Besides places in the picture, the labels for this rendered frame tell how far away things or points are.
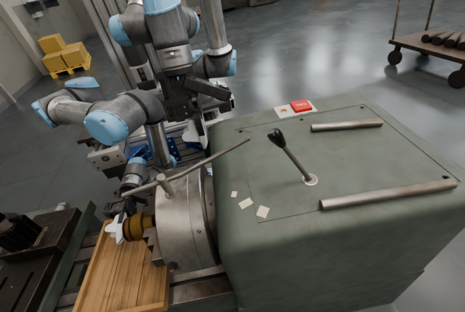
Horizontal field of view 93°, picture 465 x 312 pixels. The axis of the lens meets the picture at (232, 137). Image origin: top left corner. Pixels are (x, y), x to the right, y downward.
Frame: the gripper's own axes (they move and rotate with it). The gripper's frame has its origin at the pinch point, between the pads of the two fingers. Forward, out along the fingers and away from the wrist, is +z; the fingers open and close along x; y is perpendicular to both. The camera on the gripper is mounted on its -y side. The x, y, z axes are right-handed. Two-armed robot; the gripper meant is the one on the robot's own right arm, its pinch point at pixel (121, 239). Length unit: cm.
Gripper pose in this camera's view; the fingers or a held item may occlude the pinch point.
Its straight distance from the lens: 82.6
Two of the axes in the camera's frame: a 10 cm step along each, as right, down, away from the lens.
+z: 1.3, 6.1, -7.8
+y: -9.8, 1.9, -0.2
